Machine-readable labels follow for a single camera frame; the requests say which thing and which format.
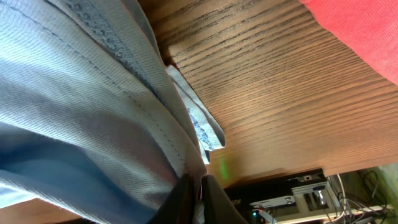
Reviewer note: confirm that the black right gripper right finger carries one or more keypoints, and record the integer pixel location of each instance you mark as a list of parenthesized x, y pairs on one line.
[(218, 207)]

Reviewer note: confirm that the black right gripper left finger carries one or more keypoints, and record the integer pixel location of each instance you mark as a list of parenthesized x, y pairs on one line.
[(179, 205)]

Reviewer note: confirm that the light blue printed t-shirt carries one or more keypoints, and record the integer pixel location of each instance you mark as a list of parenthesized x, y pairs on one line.
[(92, 120)]

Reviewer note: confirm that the electronics box under table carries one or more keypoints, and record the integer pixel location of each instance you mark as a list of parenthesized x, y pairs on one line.
[(304, 197)]

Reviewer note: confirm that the red printed t-shirt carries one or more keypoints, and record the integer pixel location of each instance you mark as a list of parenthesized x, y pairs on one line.
[(369, 28)]

